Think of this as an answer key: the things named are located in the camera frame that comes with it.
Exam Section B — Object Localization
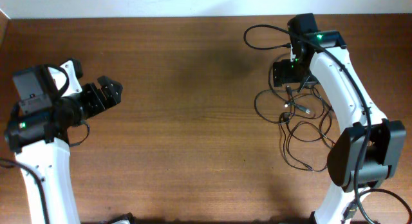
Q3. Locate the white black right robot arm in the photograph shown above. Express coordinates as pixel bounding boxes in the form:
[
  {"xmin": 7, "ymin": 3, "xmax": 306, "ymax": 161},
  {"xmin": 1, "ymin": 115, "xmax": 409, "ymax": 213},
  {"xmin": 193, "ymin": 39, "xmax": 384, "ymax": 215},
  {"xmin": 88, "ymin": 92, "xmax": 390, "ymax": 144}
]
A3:
[{"xmin": 273, "ymin": 13, "xmax": 406, "ymax": 223}]

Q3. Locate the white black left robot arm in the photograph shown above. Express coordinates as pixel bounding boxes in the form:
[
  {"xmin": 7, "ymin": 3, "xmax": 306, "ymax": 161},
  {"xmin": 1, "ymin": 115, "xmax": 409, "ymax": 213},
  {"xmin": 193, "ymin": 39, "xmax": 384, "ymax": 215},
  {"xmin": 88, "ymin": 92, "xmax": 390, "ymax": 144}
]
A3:
[{"xmin": 1, "ymin": 59, "xmax": 123, "ymax": 223}]

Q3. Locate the black separated USB cable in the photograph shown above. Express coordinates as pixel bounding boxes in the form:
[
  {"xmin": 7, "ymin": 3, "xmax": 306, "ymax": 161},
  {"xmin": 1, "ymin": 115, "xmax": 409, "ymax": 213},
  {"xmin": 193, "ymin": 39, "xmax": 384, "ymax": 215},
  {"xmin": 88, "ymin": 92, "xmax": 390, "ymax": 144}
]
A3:
[{"xmin": 278, "ymin": 85, "xmax": 337, "ymax": 173}]

